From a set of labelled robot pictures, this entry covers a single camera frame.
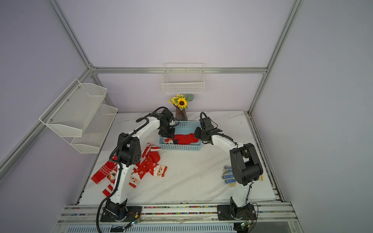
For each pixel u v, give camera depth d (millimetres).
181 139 1025
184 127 1077
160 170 882
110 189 816
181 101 954
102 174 874
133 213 727
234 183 837
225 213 732
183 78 1071
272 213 763
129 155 607
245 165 486
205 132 728
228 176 852
